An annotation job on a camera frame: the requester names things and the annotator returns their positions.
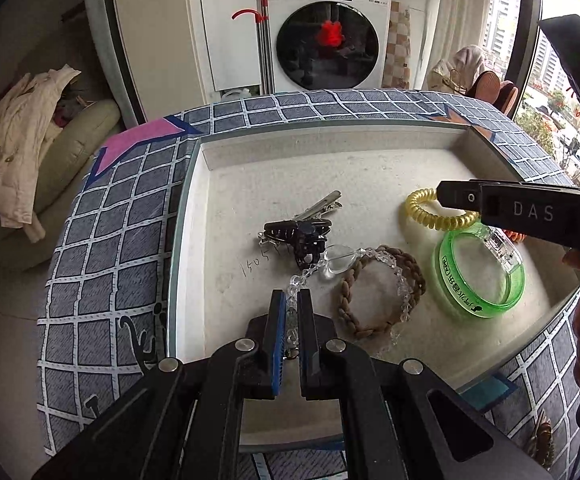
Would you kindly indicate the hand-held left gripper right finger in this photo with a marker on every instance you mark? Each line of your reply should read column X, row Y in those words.
column 307, row 350

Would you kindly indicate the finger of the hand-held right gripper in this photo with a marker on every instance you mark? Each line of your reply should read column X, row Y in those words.
column 530, row 210

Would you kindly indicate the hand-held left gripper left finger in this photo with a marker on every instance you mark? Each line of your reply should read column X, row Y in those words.
column 277, row 345

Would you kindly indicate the black claw hair clip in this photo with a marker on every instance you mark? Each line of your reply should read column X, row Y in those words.
column 300, row 237

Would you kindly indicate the green translucent bangle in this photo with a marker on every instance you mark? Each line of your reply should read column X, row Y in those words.
column 470, row 307

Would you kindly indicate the silver metal hair clip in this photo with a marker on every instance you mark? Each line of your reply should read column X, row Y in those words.
column 322, row 205

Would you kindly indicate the shallow grey cardboard box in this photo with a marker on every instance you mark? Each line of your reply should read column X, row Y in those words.
column 370, row 180

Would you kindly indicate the beige towel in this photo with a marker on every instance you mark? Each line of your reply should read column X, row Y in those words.
column 467, row 62

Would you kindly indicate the checked brown cloth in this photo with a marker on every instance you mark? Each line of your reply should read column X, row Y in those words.
column 397, row 45

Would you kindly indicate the grey checked tablecloth with stars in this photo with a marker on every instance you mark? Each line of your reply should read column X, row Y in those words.
column 119, row 240

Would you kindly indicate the white front-load washing machine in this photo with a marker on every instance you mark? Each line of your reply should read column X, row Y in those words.
column 330, row 40

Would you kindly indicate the pale green sofa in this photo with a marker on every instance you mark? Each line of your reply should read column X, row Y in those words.
column 84, row 130

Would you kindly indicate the white tall cabinet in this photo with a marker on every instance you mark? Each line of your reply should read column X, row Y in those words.
column 229, row 35

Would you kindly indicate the cream jacket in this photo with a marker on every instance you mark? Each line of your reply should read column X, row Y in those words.
column 14, row 145

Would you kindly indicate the black window frame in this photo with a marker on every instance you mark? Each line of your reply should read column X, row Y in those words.
column 527, row 35

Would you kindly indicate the black door frame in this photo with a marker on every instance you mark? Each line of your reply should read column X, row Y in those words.
column 119, row 50

